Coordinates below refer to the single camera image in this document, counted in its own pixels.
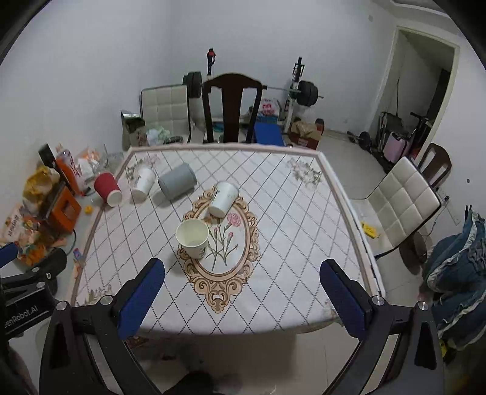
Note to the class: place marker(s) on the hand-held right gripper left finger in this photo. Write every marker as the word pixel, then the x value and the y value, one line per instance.
pixel 139 302

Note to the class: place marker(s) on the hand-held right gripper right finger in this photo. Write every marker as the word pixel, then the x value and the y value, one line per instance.
pixel 343 302

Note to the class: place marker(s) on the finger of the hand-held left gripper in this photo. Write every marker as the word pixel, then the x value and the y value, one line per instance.
pixel 8 255
pixel 49 264

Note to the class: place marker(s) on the white paper cup dark sketch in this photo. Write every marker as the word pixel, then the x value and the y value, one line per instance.
pixel 224 198

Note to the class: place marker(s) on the white paper cup green print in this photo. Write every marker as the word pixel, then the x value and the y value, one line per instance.
pixel 198 248

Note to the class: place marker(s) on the red ribbed paper cup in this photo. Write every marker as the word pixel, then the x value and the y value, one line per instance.
pixel 105 185

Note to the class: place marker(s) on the plain white paper cup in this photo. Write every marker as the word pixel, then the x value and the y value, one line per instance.
pixel 144 180

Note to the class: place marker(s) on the grey cup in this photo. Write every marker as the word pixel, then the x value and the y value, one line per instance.
pixel 176 181

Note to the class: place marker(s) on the printed snack packet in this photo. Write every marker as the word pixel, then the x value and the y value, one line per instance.
pixel 15 224

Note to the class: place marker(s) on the orange box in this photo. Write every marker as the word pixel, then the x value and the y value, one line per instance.
pixel 64 210

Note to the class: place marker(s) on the small yellow packet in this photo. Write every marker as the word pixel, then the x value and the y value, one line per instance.
pixel 369 229

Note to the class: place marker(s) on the floral quilted tablecloth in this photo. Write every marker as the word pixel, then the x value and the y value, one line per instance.
pixel 288 247

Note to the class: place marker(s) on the yellow plastic bag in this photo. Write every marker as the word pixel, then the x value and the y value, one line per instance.
pixel 38 183

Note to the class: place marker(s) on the orange bottle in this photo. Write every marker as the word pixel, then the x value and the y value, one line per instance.
pixel 68 171

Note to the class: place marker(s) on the blue denim clothing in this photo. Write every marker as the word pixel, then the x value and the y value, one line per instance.
pixel 455 277

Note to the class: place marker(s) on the white padded chair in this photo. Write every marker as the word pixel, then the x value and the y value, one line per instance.
pixel 402 197
pixel 167 106

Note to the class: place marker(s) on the silver bin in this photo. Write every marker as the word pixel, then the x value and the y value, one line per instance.
pixel 127 123

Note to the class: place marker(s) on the pink suitcase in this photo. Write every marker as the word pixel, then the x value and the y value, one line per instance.
pixel 396 146

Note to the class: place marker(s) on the black dumbbell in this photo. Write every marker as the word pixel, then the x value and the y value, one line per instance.
pixel 363 137

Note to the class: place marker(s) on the pale green plastic bag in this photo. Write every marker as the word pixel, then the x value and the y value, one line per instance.
pixel 156 136

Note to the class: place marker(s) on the dark wooden chair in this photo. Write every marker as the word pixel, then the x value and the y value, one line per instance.
pixel 231 114
pixel 442 161

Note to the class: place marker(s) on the cardboard box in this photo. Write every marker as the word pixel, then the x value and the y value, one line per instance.
pixel 303 133

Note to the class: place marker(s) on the blue bench pad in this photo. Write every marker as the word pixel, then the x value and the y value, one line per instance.
pixel 269 133

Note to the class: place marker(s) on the red and white plastic bag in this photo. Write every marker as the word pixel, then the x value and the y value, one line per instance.
pixel 268 108

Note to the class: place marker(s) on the barbell with black plates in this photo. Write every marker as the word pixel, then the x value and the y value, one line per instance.
pixel 308 93

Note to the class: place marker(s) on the white barbell rack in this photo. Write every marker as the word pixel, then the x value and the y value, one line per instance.
pixel 295 76

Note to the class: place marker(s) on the red and black tool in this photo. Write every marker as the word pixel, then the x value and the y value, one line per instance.
pixel 211 57

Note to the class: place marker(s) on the white door frame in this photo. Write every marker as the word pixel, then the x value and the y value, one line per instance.
pixel 391 76

